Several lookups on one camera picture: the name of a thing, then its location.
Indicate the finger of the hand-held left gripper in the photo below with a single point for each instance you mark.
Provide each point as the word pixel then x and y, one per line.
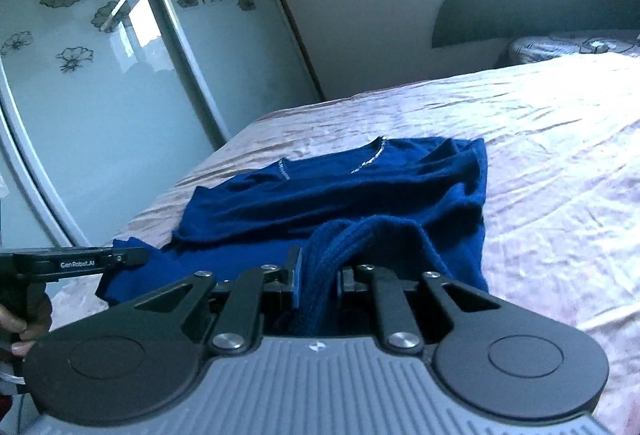
pixel 134 257

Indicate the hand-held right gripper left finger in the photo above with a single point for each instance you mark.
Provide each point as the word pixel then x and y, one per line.
pixel 296 277

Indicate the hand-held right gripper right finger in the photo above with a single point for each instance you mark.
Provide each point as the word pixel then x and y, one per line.
pixel 345 287

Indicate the blue beaded sweater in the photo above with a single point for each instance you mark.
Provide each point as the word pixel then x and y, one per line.
pixel 325 185

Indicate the person's left hand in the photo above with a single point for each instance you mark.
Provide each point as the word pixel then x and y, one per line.
pixel 9 317

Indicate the flower-print glass wardrobe door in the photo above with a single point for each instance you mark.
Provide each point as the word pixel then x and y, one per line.
pixel 90 125
pixel 225 40

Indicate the bed with pink sheet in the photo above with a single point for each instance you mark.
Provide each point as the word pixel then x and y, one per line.
pixel 550 155

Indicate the patterned pillow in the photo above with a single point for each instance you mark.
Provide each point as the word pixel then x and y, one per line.
pixel 565 46

